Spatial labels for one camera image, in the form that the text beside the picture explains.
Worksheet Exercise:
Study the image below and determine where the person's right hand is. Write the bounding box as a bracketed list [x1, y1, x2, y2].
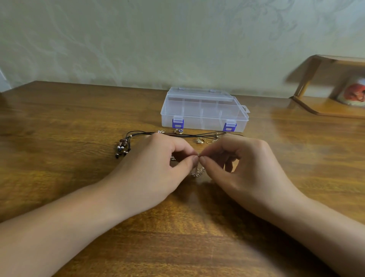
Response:
[198, 136, 307, 223]

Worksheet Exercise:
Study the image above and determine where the person's left hand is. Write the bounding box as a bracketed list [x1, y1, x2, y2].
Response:
[100, 133, 200, 220]

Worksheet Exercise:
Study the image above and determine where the clear plastic organizer box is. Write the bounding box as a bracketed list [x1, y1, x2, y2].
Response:
[160, 87, 251, 133]

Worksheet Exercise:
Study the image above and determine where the person's right forearm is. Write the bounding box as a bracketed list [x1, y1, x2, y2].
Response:
[271, 197, 365, 277]

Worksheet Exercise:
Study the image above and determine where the person's left forearm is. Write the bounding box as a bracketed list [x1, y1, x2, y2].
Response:
[0, 181, 133, 277]

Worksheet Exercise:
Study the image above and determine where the wooden shelf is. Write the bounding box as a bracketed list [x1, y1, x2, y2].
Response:
[290, 55, 365, 119]

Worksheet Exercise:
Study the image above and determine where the white printed mug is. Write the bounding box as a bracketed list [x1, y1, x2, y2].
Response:
[335, 75, 365, 107]

